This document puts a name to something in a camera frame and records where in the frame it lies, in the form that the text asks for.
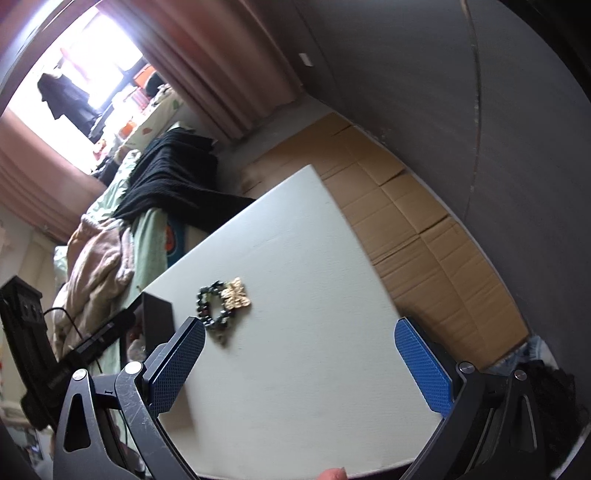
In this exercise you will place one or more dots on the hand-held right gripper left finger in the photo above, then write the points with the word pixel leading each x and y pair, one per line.
pixel 181 364

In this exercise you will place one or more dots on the black fluffy cloth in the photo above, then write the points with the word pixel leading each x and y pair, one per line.
pixel 554 406

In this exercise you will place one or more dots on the white square table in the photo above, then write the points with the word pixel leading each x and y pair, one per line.
pixel 286 369

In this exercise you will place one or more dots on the grey wardrobe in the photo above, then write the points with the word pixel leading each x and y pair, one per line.
pixel 461 92

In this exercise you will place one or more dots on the person's right hand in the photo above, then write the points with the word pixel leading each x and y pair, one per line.
pixel 333 474

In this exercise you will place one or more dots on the flattened cardboard sheets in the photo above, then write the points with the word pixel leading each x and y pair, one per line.
pixel 415 230

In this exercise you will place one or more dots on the green bed sheet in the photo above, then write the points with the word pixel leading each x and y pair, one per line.
pixel 143 249

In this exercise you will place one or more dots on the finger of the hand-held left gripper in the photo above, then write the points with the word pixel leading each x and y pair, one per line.
pixel 104 337

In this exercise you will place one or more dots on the black knit blanket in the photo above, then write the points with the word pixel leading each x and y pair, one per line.
pixel 175 184

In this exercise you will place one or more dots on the pink curtain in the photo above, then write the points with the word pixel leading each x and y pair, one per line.
pixel 221 60
pixel 41 175

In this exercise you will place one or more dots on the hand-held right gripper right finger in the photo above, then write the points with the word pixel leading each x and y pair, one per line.
pixel 425 364

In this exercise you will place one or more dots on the gold butterfly hair clip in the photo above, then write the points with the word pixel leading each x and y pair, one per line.
pixel 235 295

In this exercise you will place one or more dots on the white printed bedding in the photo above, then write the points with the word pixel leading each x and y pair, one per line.
pixel 161 113

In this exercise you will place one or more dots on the black gift box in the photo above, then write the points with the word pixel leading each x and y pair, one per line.
pixel 157 318

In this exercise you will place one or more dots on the blue denim cloth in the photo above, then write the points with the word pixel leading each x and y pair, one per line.
pixel 531 348

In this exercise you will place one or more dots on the beige fleece blanket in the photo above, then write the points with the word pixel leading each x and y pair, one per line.
pixel 97 267

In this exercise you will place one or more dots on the cream bed headboard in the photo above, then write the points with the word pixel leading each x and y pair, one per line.
pixel 34 258

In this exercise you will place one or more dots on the hanging dark clothes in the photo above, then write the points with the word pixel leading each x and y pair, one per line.
pixel 64 99

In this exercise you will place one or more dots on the white wall socket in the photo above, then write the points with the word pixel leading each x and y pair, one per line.
pixel 305 59

